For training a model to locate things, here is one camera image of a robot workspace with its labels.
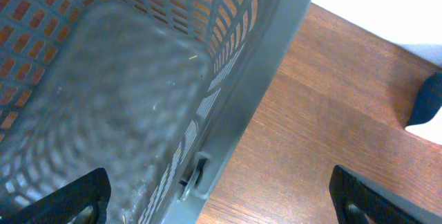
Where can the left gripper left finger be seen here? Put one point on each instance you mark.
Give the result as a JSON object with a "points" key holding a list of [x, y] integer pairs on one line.
{"points": [[62, 206]]}

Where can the dark grey plastic basket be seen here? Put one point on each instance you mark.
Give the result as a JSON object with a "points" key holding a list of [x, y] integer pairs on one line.
{"points": [[157, 92]]}

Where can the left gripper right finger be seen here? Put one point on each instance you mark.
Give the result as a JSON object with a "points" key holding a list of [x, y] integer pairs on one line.
{"points": [[360, 200]]}

